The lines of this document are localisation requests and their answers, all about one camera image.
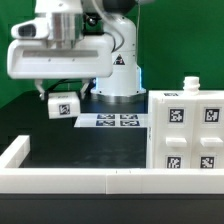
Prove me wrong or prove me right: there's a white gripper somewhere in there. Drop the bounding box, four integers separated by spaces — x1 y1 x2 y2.
7 35 113 100

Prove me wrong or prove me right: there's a white cabinet top block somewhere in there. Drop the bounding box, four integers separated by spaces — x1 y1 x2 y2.
48 92 81 119

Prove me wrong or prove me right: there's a white cabinet door panel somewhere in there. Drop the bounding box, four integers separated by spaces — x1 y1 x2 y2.
192 99 224 169
159 100 194 169

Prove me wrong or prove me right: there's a white cabinet body box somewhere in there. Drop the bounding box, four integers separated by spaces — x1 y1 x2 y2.
146 76 224 169

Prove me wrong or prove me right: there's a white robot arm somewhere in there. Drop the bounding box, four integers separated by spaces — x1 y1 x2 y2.
7 0 145 101

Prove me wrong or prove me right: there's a black cable bundle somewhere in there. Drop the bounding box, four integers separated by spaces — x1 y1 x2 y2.
47 78 84 92

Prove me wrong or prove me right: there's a white marker base plate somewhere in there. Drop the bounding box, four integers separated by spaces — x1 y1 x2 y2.
74 113 148 128

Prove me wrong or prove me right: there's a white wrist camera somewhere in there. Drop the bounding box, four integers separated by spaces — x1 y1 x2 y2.
11 18 50 40

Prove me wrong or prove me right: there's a white U-shaped fence wall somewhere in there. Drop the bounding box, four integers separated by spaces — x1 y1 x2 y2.
0 135 224 194

